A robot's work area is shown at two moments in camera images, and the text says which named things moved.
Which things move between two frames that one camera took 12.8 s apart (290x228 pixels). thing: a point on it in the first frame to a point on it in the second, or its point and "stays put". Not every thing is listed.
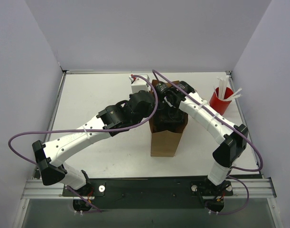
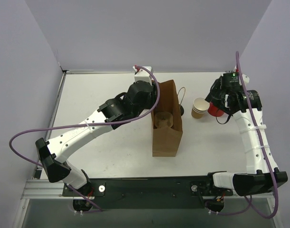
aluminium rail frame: (34, 189) stays put
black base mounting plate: (149, 193) stays put
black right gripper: (168, 116) to (214, 94)
